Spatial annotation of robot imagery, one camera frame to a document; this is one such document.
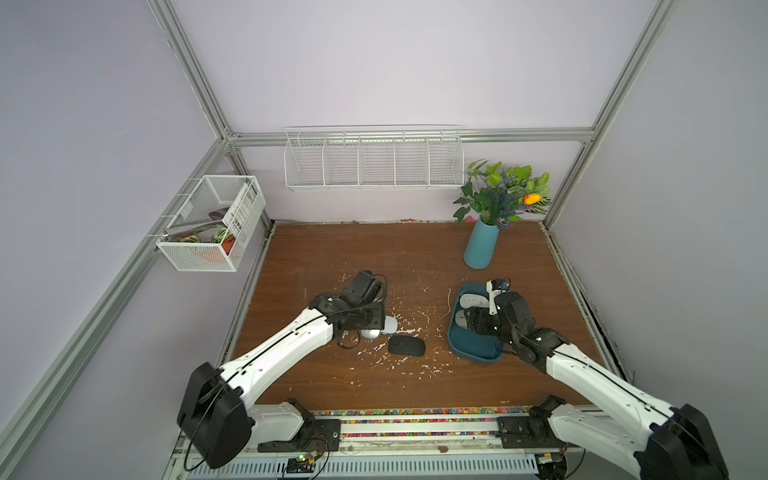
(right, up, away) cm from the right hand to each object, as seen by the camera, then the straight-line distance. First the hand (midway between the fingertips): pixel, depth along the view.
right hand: (474, 309), depth 85 cm
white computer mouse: (-24, -7, +7) cm, 26 cm away
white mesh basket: (-69, +23, -9) cm, 73 cm away
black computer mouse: (-19, -12, +4) cm, 23 cm away
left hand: (-28, -3, -4) cm, 29 cm away
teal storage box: (+2, -11, 0) cm, 11 cm away
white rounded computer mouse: (+3, +1, +11) cm, 12 cm away
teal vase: (+7, +19, +16) cm, 26 cm away
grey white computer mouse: (-2, -4, +7) cm, 9 cm away
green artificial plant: (+7, +33, -2) cm, 33 cm away
